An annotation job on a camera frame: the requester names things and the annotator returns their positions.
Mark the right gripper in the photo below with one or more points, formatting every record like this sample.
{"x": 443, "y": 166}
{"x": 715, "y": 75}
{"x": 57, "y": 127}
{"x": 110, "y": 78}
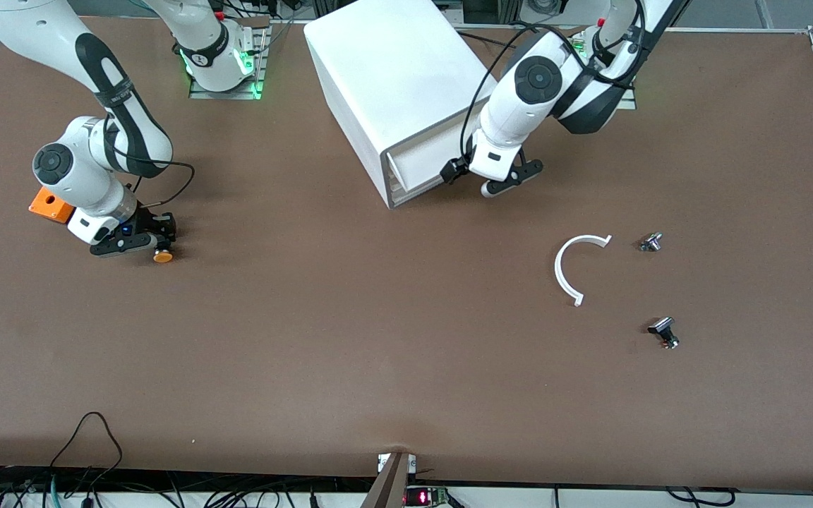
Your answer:
{"x": 150, "y": 221}

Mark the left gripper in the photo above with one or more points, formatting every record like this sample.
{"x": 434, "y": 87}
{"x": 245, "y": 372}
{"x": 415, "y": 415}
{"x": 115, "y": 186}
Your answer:
{"x": 454, "y": 169}

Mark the orange push button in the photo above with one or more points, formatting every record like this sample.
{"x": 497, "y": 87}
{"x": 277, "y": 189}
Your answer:
{"x": 163, "y": 256}

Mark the white plastic drawer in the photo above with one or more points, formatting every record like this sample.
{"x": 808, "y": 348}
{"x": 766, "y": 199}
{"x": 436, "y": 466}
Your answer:
{"x": 413, "y": 194}
{"x": 420, "y": 159}

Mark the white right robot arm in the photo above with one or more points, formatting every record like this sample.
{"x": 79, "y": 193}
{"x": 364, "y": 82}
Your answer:
{"x": 85, "y": 183}

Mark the orange black button box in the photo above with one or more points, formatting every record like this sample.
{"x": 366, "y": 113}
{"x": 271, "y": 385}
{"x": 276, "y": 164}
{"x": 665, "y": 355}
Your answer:
{"x": 46, "y": 204}

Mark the white drawer cabinet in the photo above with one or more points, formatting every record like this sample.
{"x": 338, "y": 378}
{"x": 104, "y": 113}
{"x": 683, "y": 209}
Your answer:
{"x": 392, "y": 63}

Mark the white curved plastic arc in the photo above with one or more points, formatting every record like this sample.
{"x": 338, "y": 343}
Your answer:
{"x": 558, "y": 268}

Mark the red LED display module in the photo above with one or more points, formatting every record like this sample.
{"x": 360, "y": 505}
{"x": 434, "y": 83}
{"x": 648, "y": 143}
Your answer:
{"x": 424, "y": 497}

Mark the small silver switch part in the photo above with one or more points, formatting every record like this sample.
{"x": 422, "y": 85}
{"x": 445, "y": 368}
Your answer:
{"x": 651, "y": 242}

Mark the black capped switch part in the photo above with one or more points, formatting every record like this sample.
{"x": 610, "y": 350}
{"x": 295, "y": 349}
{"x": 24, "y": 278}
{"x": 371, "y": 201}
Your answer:
{"x": 663, "y": 328}

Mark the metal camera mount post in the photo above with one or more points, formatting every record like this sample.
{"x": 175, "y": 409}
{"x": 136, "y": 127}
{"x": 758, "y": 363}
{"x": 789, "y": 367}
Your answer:
{"x": 389, "y": 487}

